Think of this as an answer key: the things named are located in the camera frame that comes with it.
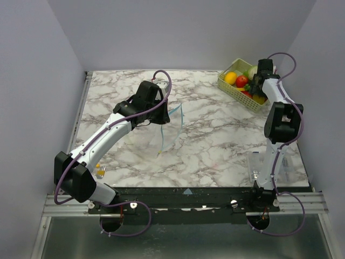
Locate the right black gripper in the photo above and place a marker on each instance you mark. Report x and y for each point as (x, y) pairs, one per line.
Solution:
(255, 81)

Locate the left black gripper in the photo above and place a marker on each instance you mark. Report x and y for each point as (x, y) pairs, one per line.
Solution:
(164, 117)

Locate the green white cabbage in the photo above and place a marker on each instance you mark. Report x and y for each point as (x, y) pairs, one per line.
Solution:
(251, 72)

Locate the clear zip top bag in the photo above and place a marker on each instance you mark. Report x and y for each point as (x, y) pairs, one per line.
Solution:
(150, 140)

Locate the yellow red mango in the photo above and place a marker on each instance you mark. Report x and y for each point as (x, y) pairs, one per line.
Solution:
(259, 99)

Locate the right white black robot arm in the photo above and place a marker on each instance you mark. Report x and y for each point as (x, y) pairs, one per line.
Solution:
(283, 126)

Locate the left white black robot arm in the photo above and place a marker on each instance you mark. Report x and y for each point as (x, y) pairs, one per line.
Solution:
(73, 171)

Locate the green plastic basket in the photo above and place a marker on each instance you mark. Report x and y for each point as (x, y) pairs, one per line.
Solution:
(239, 66)

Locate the red apple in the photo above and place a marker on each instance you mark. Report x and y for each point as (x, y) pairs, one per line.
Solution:
(241, 81)

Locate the yellow lemon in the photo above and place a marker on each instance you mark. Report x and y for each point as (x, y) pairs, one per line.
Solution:
(230, 78)

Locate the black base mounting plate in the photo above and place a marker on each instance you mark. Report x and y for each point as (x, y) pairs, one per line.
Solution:
(177, 205)

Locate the clear plastic box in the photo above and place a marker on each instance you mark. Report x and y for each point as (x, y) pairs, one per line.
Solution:
(255, 162)

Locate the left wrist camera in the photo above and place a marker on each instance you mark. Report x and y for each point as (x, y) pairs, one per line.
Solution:
(164, 86)

